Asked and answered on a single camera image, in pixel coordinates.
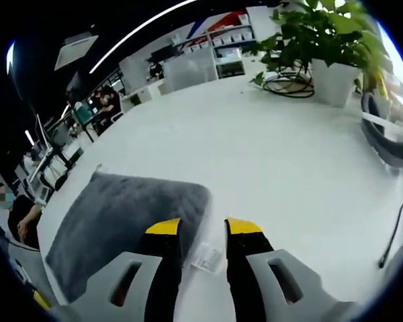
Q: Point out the grey fluffy towel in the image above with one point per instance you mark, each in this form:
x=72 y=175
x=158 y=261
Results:
x=121 y=208

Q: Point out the grey and white headset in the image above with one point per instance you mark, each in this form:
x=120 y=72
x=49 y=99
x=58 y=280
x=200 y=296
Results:
x=386 y=147

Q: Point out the grey mesh chair back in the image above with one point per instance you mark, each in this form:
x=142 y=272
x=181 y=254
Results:
x=191 y=72

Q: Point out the long ceiling light strip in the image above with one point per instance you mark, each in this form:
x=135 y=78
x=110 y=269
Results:
x=10 y=57
x=137 y=33

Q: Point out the ceiling air conditioner unit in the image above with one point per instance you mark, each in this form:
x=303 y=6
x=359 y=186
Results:
x=75 y=50

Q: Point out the green plant in white pot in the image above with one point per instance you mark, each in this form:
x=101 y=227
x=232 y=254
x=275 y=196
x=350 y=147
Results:
x=332 y=40

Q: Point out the shelf with white storage bins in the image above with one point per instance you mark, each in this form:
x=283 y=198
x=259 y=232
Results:
x=228 y=37

